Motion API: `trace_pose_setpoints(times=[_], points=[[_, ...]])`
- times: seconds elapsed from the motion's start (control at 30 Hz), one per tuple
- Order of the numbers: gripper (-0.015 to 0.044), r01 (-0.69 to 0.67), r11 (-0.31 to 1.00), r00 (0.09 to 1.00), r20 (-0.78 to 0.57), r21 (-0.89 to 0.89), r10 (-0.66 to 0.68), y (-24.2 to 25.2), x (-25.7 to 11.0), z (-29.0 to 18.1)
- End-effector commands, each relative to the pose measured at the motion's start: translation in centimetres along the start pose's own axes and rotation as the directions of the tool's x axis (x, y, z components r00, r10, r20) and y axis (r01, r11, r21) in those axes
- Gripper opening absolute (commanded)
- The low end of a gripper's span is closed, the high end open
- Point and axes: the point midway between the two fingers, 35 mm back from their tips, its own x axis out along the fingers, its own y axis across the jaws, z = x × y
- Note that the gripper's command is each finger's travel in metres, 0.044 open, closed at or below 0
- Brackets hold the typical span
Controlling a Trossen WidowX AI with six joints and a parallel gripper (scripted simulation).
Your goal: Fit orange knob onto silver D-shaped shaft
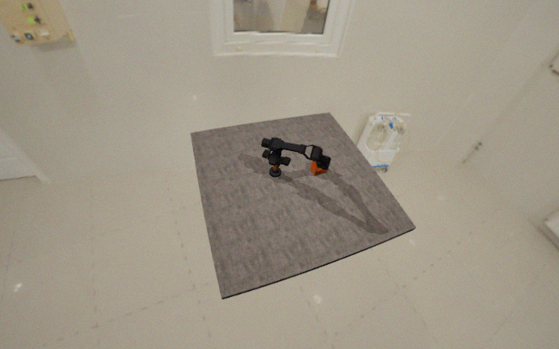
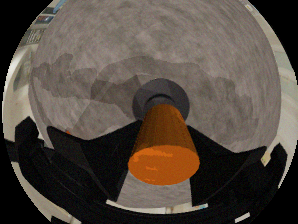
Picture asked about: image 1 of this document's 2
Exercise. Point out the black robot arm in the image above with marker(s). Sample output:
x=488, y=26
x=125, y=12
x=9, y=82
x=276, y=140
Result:
x=277, y=145

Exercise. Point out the black round pedestal with silver shaft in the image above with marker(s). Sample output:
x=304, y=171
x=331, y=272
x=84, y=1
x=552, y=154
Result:
x=275, y=172

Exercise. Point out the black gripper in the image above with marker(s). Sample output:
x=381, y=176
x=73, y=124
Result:
x=283, y=160

